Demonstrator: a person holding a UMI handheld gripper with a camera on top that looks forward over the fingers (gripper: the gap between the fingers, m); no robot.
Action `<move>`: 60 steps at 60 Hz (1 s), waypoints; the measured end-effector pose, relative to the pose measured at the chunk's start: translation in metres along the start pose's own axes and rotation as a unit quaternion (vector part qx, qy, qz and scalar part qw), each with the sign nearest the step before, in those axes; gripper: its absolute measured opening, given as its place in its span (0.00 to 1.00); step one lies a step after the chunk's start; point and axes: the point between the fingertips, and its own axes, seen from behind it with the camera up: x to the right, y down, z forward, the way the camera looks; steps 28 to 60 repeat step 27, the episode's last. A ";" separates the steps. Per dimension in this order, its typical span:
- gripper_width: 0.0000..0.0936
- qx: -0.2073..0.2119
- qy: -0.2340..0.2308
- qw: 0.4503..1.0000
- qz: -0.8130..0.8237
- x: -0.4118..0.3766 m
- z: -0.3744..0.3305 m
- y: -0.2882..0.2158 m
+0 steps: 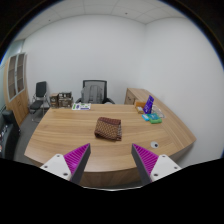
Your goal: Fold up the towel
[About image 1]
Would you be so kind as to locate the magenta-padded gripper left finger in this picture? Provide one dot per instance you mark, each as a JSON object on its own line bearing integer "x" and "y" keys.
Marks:
{"x": 76, "y": 159}

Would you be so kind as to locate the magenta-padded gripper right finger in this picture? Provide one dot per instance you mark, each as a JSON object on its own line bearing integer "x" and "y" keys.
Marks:
{"x": 148, "y": 160}

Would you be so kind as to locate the brown patterned towel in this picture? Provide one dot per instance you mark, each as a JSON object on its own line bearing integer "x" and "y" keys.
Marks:
{"x": 108, "y": 128}

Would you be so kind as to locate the green small box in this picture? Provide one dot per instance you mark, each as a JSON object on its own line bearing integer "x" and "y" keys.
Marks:
{"x": 155, "y": 119}

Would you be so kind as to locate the teal small box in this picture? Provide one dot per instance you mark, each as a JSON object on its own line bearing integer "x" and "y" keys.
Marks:
{"x": 145, "y": 117}

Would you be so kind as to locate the small yellow box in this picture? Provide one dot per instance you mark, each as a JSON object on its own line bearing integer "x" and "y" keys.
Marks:
{"x": 140, "y": 110}

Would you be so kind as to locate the printed white paper sheet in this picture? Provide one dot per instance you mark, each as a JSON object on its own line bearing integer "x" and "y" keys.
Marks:
{"x": 81, "y": 106}

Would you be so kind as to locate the purple upright box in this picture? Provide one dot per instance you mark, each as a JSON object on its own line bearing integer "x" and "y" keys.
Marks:
{"x": 148, "y": 104}

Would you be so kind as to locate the orange box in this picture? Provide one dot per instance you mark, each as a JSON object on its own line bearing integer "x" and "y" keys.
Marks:
{"x": 139, "y": 104}

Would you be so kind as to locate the brown cardboard box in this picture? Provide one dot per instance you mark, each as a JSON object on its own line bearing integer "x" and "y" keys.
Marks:
{"x": 54, "y": 100}

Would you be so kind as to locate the low wooden sideboard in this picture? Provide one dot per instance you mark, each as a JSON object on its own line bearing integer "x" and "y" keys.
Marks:
{"x": 131, "y": 96}

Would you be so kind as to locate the grey backpack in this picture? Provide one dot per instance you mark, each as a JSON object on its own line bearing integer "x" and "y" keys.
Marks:
{"x": 91, "y": 94}

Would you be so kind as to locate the black equipment beside table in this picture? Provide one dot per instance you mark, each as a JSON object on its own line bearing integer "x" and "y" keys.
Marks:
{"x": 8, "y": 136}

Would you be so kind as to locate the small black visitor chair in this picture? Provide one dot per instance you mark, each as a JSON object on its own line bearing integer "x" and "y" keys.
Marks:
{"x": 40, "y": 90}

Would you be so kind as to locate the black mesh office chair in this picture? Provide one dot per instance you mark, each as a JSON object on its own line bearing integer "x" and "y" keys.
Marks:
{"x": 105, "y": 86}

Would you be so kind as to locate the wooden glass-door cabinet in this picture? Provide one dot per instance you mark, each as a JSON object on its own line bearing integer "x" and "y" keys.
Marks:
{"x": 20, "y": 103}

